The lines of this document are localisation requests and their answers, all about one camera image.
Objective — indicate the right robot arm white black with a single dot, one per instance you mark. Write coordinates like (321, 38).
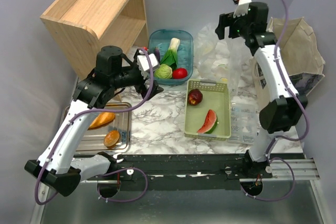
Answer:
(286, 104)

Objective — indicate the wooden shelf unit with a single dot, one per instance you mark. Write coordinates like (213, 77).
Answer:
(82, 27)

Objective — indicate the aluminium frame rail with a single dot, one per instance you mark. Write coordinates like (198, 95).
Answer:
(303, 169)

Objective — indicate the teal transparent plastic bin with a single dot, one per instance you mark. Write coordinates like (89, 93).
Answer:
(160, 39)

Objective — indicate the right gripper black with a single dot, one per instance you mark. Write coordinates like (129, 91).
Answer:
(226, 20)

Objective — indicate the toy bok choy green white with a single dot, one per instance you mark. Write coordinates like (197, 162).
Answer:
(170, 57)

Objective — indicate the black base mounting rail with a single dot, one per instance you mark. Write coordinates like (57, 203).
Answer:
(172, 172)

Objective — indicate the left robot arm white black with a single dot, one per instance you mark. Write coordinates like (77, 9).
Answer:
(55, 167)

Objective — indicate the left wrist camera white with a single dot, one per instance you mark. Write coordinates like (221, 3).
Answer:
(144, 64)

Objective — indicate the toy watermelon slice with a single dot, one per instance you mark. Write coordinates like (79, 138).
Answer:
(209, 124)

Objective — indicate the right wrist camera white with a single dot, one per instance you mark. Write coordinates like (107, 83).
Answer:
(242, 8)

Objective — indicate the orange glazed bread bun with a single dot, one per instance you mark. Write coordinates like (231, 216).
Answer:
(111, 139)

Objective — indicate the toy baguette bread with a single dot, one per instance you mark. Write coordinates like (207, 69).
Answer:
(102, 119)

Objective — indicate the purple toy eggplant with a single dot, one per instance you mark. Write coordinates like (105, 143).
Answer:
(157, 53)

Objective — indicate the clear plastic compartment box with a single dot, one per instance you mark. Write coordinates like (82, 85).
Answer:
(243, 123)

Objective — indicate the clear plastic grocery bag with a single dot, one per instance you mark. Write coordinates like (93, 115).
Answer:
(216, 59)

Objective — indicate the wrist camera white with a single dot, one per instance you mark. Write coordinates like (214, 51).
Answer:
(144, 64)
(242, 8)

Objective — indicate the green toy cabbage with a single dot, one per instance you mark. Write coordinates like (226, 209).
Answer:
(164, 72)

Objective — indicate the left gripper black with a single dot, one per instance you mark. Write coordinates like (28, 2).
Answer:
(143, 87)

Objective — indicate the light green plastic basket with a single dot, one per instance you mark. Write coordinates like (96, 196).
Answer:
(215, 98)

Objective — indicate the canvas tote bag with print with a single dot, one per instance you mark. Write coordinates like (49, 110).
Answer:
(300, 55)

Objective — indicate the metal baking tray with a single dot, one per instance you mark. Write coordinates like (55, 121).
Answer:
(92, 141)

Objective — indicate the dark red toy apple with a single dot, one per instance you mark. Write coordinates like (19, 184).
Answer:
(194, 97)

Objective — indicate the red toy pepper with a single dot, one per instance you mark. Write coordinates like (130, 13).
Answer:
(179, 73)

